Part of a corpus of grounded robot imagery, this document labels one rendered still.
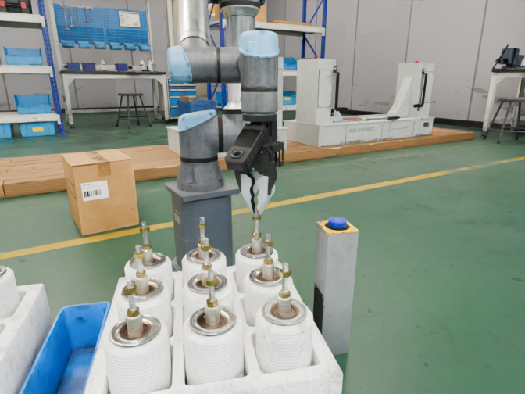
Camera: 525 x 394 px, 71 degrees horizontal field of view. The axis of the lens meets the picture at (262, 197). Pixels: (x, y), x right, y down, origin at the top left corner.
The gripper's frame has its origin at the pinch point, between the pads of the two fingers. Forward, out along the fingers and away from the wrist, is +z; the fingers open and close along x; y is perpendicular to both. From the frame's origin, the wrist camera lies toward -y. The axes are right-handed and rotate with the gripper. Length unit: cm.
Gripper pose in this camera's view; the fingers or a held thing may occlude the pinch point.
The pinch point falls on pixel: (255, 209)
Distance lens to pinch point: 79.8
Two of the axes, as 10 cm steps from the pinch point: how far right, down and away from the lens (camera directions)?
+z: 0.0, 9.6, 2.9
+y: 4.3, -2.6, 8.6
